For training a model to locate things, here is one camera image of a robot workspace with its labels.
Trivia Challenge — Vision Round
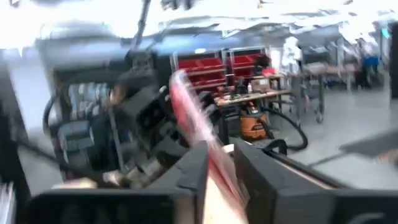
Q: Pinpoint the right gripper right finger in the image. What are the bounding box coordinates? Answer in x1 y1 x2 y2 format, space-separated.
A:
233 140 398 224

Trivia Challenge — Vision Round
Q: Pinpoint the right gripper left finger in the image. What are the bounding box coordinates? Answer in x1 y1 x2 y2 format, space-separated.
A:
26 140 209 224

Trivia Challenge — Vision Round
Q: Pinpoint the red Orville popcorn bag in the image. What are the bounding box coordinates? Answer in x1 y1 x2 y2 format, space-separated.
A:
169 68 251 224

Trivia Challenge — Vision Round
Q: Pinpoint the metal shelf rack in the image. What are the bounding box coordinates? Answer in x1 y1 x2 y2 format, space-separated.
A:
225 46 271 78
172 51 229 94

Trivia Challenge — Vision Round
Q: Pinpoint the blue teach pendant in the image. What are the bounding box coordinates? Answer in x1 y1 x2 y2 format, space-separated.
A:
57 120 95 151

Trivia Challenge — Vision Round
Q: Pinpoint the orange shop vacuum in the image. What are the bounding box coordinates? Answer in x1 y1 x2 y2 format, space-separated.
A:
239 104 270 141

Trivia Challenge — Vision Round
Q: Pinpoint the wooden workbench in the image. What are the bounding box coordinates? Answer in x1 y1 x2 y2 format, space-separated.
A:
214 88 293 125

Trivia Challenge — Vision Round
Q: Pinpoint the cardboard box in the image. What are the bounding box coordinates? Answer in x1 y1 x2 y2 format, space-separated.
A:
251 79 271 93

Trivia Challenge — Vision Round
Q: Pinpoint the black bulky device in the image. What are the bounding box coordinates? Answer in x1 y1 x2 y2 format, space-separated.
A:
253 54 271 68

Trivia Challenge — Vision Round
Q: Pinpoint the wooden work table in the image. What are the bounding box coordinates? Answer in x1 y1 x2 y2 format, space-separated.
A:
298 62 358 122

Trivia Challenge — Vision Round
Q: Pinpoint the white humanoid robot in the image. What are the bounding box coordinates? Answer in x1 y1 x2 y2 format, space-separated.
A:
281 36 304 74

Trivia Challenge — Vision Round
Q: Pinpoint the person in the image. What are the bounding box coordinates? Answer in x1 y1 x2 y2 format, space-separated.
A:
354 39 385 90

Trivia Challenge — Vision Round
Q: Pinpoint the black vacuum hose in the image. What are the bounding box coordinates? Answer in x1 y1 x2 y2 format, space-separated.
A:
261 107 309 155

